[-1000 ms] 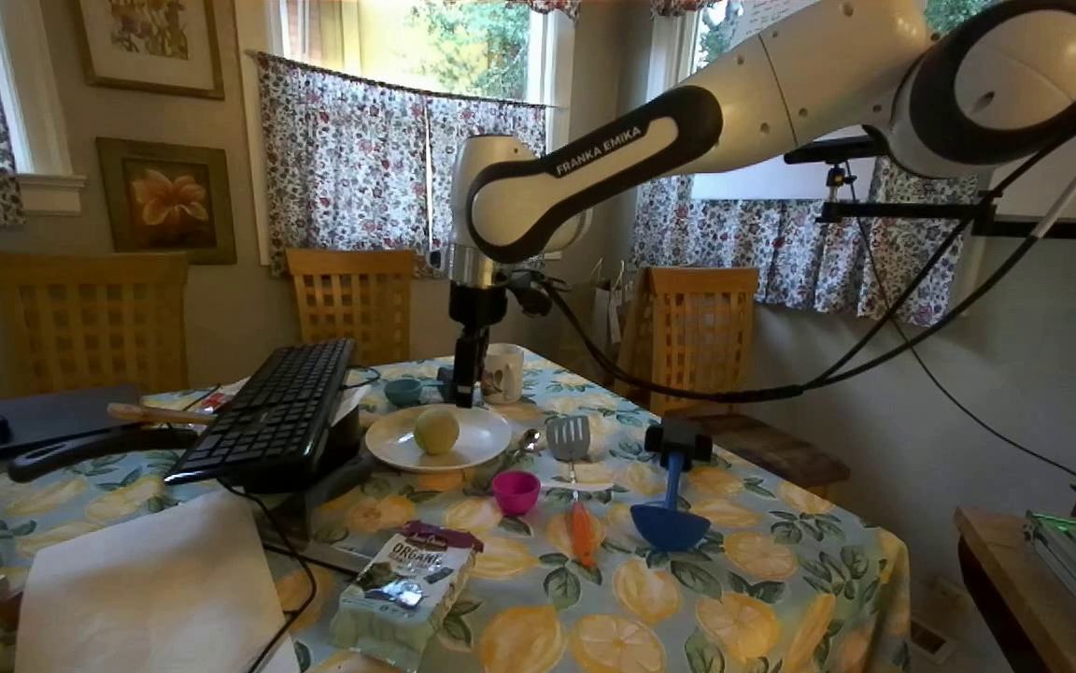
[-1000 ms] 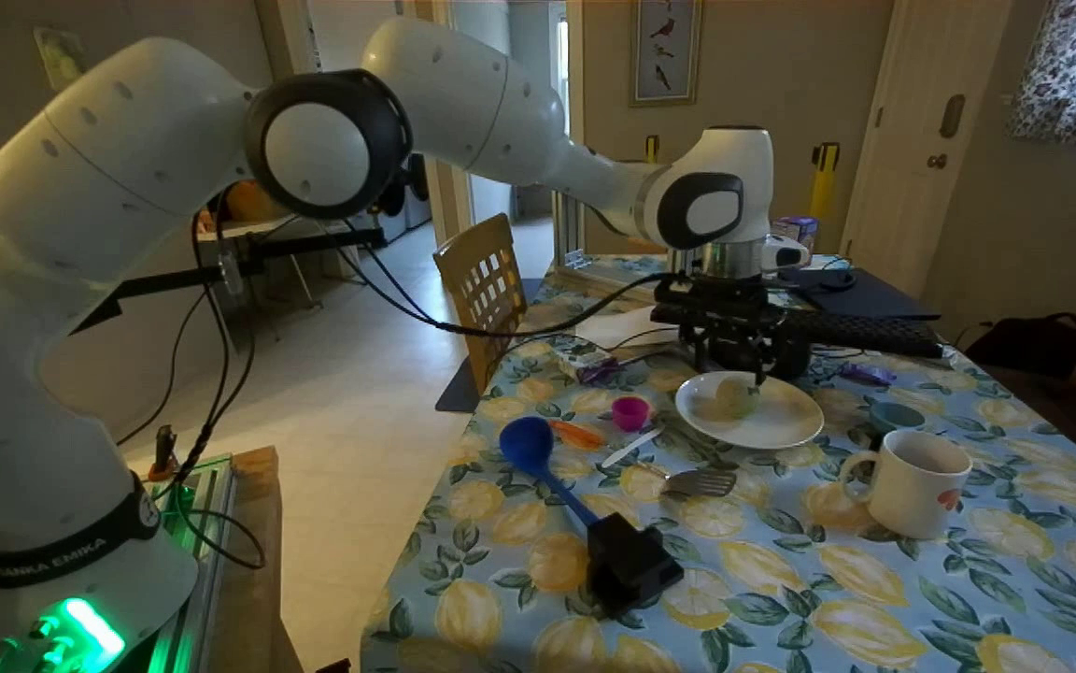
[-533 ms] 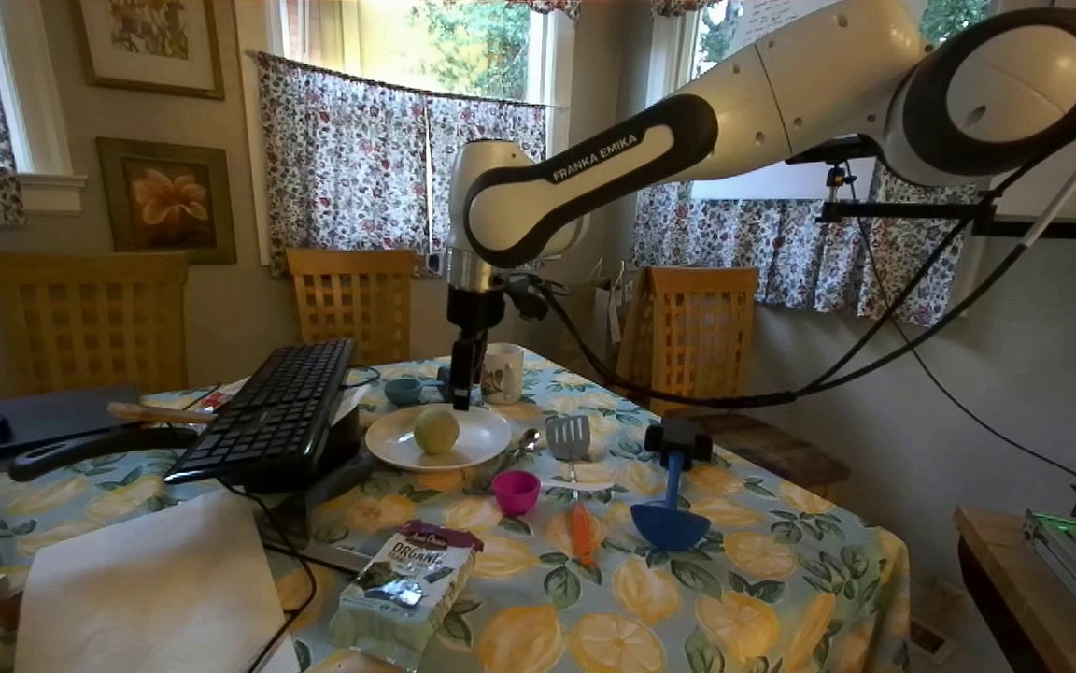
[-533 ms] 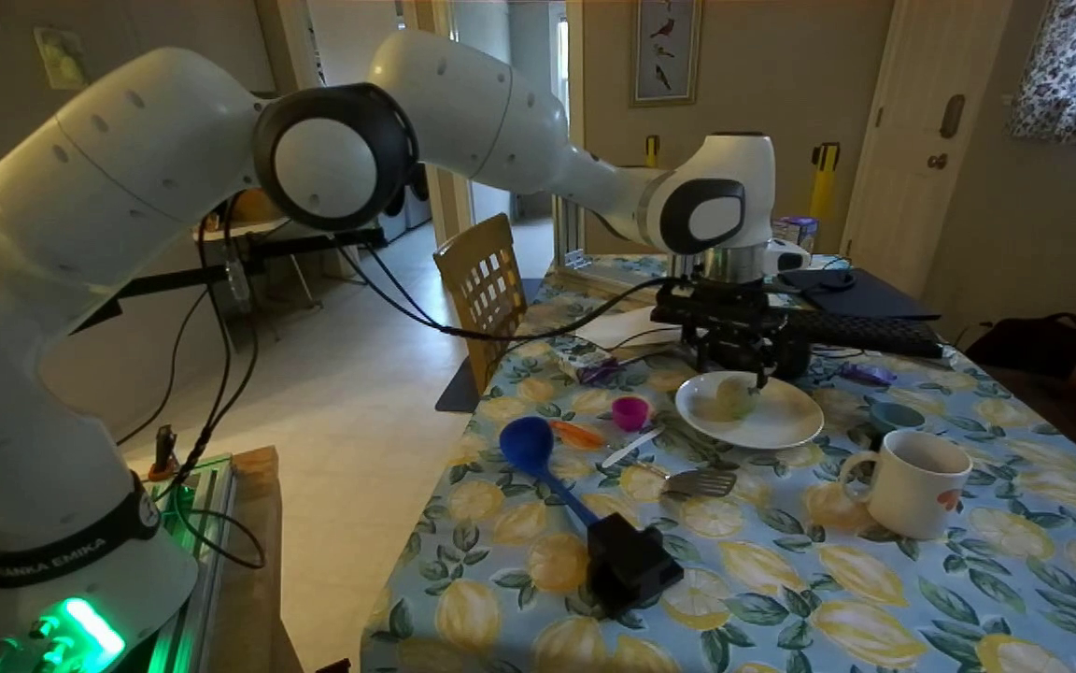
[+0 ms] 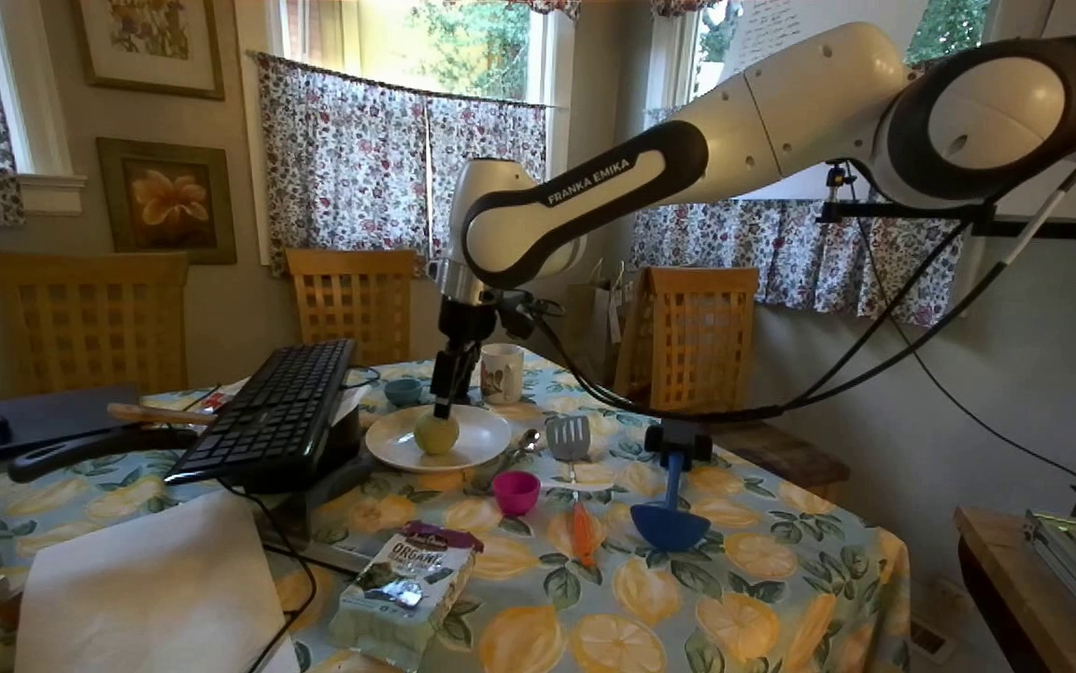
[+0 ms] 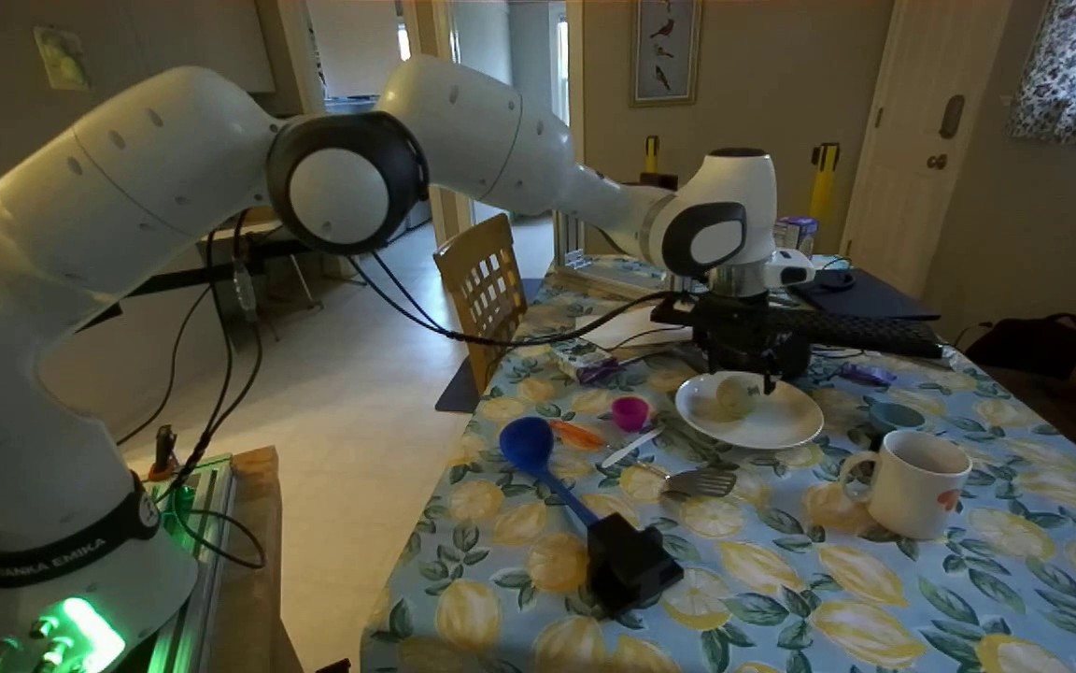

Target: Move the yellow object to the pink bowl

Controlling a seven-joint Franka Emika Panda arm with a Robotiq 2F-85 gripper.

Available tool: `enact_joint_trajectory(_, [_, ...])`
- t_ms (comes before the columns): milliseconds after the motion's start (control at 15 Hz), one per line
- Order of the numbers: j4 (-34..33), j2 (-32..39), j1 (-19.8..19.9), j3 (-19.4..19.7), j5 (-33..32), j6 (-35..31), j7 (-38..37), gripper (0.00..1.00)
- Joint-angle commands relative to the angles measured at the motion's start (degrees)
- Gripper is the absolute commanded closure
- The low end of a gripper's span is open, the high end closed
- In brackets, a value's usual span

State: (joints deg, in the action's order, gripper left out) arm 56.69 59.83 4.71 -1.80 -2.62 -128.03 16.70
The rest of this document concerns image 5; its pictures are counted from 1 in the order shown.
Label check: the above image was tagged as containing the wooden utensil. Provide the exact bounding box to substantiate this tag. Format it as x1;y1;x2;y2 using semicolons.
106;391;222;431

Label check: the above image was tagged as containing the white snack bag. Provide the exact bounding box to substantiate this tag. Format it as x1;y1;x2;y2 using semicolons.
331;518;486;664

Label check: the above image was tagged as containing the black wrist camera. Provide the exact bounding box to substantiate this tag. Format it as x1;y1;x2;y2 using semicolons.
493;286;563;344

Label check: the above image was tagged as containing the pink small bowl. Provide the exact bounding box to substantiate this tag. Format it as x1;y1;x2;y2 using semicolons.
491;467;547;524

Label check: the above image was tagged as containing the thin black cable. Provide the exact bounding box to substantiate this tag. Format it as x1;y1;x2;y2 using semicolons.
896;314;1076;508

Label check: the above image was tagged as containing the framed floral picture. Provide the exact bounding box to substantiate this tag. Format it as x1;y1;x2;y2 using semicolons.
66;0;229;104

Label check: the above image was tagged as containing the framed yellow flower picture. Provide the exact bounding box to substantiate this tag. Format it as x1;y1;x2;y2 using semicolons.
95;134;241;268

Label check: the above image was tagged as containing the black computer keyboard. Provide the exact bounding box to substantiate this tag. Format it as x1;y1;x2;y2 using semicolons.
162;337;360;489

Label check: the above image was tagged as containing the orange toy carrot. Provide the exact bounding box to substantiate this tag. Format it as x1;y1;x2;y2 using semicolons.
563;502;603;573

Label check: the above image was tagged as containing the black elongated device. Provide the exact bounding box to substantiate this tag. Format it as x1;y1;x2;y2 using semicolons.
6;427;198;487

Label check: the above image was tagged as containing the white paper sheet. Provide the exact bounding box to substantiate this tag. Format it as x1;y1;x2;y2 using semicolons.
11;487;299;673

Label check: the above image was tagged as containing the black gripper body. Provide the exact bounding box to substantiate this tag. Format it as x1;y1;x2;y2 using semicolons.
426;291;501;402

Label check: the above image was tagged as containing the white round plate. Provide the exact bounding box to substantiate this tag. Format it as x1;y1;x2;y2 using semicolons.
364;402;518;474

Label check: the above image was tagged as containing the lemon print tablecloth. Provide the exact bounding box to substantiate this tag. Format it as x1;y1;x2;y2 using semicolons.
0;347;919;673

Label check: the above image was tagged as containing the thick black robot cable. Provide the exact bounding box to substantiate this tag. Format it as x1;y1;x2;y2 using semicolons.
515;147;1076;427

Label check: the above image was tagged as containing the blue ladle black handle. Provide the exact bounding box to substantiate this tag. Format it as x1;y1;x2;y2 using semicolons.
629;417;716;556

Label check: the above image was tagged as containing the white ceramic mug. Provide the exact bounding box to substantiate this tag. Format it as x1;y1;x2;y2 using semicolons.
478;344;532;406

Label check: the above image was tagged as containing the yellow round object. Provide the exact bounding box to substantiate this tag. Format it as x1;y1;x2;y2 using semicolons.
410;411;465;458

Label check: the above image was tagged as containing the dark blue folder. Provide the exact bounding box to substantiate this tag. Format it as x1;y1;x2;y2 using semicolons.
0;384;142;467

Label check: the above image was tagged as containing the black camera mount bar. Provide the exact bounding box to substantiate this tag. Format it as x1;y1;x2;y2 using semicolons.
815;184;1076;243

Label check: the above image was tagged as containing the dark wooden bench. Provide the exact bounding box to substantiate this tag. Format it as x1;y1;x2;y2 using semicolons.
698;413;857;494

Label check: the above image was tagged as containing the wooden lattice chair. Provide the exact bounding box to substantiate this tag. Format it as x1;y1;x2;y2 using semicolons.
0;249;194;398
283;243;422;369
609;261;761;417

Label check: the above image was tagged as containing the black keyboard cable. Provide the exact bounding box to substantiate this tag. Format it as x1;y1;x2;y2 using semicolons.
218;483;325;673

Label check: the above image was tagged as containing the silver metal spoon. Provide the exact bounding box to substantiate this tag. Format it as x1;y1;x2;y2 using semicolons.
475;427;551;494

